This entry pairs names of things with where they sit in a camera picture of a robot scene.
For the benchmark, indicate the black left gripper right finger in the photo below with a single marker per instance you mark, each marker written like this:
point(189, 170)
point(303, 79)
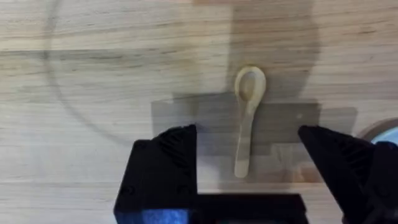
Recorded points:
point(348, 168)

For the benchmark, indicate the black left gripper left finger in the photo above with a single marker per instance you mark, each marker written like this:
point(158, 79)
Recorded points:
point(161, 174)

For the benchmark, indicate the pale wooden spoon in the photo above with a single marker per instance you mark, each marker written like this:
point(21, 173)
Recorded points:
point(248, 102)

